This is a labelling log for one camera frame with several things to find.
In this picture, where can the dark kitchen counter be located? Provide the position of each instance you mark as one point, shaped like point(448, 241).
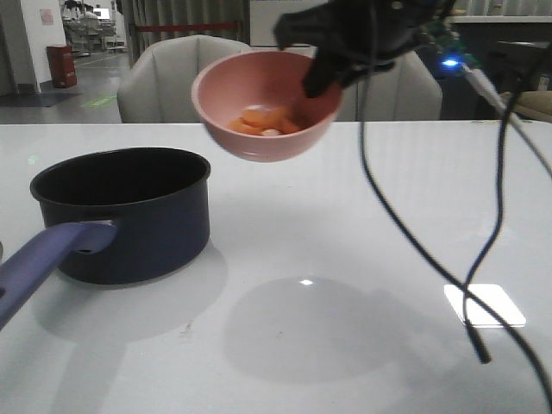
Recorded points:
point(504, 46)

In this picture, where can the pink plastic bowl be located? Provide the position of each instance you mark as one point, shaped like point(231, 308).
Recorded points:
point(254, 105)

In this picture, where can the dark blue saucepan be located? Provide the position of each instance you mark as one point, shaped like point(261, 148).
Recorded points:
point(112, 218)

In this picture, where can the grey curtain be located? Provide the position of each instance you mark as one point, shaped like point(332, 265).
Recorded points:
point(150, 21)

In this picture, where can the beige upholstered chair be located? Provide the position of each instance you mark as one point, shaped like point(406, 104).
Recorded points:
point(157, 88)
point(408, 92)

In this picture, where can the left beige upholstered chair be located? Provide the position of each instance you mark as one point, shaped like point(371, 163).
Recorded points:
point(157, 88)

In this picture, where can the beige cushion at right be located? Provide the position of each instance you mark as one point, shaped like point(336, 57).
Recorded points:
point(535, 105)

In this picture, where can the green circuit board with led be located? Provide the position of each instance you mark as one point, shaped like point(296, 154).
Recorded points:
point(454, 55)

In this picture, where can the red trash bin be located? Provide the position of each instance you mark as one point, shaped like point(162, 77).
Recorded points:
point(61, 66)

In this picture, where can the right beige upholstered chair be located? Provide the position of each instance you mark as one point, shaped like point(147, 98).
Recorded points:
point(408, 92)

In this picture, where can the orange ham pieces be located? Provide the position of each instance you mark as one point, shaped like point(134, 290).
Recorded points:
point(262, 121)

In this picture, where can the dark floor mat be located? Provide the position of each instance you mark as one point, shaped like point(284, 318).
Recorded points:
point(36, 100)

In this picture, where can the red barrier belt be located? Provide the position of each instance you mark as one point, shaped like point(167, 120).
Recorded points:
point(234, 25)

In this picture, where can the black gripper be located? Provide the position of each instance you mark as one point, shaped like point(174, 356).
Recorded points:
point(352, 35)

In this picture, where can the white cabinet column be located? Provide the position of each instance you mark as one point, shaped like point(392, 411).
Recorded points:
point(263, 16)

